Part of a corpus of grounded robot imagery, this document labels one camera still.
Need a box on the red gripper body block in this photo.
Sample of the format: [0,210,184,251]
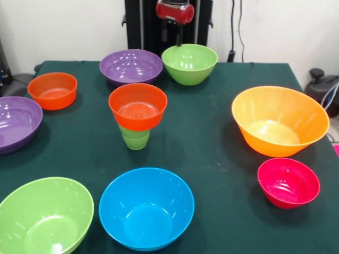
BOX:
[155,1,195,25]

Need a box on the small green bowl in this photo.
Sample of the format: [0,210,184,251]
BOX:
[161,43,219,86]

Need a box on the red-orange bowl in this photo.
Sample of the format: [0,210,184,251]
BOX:
[108,83,168,132]
[27,72,78,111]

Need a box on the green cup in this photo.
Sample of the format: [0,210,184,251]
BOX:
[118,123,151,151]

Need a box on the purple bowl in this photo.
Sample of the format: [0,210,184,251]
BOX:
[99,49,164,87]
[0,96,43,156]

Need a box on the blue bowl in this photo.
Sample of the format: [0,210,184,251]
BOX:
[99,167,195,252]

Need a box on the dark green table cloth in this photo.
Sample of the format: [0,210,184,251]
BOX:
[0,60,339,254]

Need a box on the large orange bowl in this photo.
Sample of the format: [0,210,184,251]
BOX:
[231,85,331,158]

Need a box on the black grey base foot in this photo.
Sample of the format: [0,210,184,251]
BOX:
[0,73,35,97]
[304,68,339,119]

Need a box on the pink bowl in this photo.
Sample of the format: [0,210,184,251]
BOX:
[257,157,321,210]

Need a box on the large green bowl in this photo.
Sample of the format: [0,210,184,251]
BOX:
[0,177,95,254]

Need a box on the black pedestal column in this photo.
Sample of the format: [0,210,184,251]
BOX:
[122,0,214,51]

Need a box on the black wall cable with plug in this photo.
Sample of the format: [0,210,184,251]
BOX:
[227,0,246,63]

